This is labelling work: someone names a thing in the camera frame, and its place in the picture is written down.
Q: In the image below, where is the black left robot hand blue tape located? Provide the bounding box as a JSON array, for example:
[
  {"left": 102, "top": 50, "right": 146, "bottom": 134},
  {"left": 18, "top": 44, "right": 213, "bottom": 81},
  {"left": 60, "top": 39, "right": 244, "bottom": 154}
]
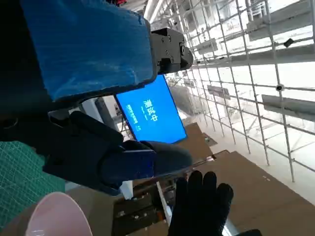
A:
[{"left": 0, "top": 0, "right": 194, "bottom": 197}]

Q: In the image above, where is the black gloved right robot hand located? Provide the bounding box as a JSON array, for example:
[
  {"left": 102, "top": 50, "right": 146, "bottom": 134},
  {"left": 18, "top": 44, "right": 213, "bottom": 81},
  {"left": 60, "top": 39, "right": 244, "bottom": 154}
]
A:
[{"left": 168, "top": 170, "right": 234, "bottom": 236}]

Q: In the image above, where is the pink bowl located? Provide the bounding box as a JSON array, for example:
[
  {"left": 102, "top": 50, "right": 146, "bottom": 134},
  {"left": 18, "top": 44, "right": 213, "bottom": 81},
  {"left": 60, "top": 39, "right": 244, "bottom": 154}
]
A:
[{"left": 24, "top": 191, "right": 94, "bottom": 236}]

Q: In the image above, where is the blue monitor screen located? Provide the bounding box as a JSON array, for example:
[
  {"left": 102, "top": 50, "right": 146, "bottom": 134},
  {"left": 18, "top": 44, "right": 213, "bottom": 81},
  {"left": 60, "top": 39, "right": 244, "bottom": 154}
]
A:
[{"left": 114, "top": 74, "right": 188, "bottom": 146}]

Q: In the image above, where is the green cutting mat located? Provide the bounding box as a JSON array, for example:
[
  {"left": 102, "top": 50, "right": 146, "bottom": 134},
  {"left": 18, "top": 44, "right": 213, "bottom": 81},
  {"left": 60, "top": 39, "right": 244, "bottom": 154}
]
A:
[{"left": 0, "top": 141, "right": 66, "bottom": 231}]

